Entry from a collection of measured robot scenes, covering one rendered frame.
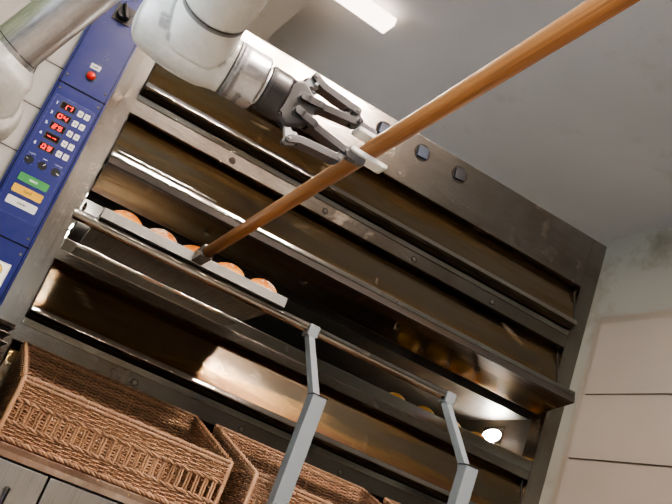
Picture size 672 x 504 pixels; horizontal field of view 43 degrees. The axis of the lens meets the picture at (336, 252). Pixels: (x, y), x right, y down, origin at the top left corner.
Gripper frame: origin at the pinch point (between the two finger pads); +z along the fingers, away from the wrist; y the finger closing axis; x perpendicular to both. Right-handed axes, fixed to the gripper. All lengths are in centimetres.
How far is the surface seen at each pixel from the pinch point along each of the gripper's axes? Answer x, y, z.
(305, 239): -139, -34, 38
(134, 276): -139, 3, -8
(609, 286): -351, -194, 329
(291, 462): -79, 42, 38
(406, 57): -308, -235, 104
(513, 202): -138, -87, 109
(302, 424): -79, 32, 37
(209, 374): -138, 21, 26
